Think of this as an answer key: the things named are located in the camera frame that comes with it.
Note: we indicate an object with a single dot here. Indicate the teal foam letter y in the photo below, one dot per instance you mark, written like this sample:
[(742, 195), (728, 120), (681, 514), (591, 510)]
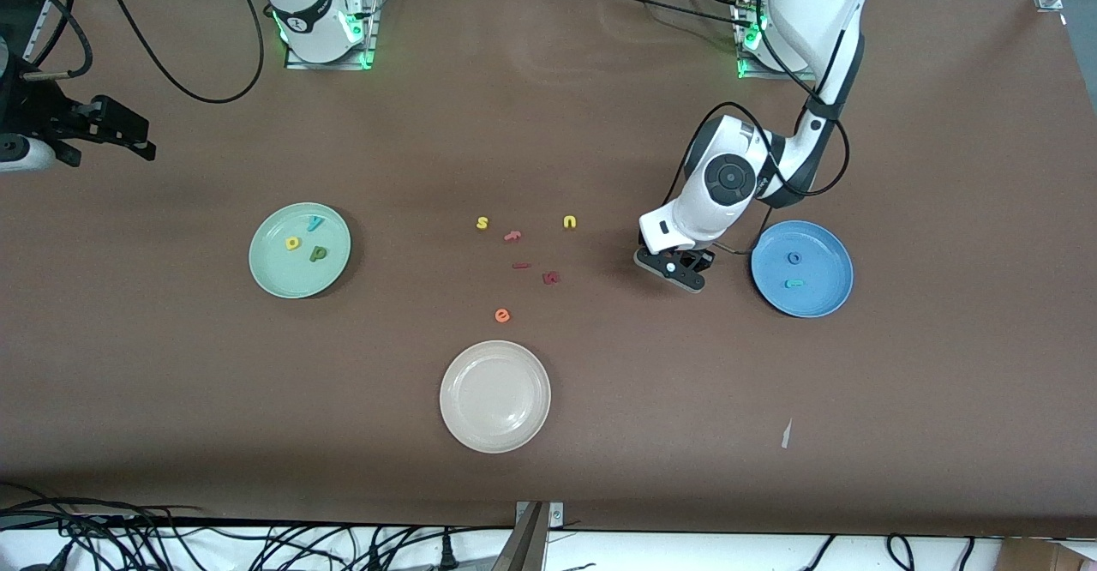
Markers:
[(316, 224)]

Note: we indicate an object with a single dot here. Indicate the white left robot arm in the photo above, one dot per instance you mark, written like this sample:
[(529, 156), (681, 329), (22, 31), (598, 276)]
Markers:
[(814, 5)]

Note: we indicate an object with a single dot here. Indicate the blue plate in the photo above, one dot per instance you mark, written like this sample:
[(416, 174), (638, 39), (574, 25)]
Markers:
[(823, 271)]

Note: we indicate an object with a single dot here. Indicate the white paper scrap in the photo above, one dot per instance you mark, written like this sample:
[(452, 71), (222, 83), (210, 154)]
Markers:
[(786, 434)]

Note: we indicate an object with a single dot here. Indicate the beige plate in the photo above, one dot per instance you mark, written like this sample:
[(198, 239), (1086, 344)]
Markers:
[(494, 396)]

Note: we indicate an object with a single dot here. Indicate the green plate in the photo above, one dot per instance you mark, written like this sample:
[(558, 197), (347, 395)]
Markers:
[(278, 271)]

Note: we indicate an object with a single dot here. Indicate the grey diagonal beam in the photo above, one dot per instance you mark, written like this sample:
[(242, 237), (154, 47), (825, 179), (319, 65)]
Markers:
[(523, 549)]

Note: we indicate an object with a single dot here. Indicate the cardboard box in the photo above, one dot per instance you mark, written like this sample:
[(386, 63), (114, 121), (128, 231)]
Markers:
[(1046, 558)]

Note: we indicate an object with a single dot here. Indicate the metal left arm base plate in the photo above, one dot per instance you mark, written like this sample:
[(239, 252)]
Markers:
[(810, 75)]

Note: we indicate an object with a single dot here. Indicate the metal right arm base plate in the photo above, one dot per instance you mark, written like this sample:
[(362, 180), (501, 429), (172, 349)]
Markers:
[(370, 14)]

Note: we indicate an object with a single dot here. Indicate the metal table bracket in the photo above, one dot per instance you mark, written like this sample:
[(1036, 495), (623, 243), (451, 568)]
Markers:
[(555, 515)]

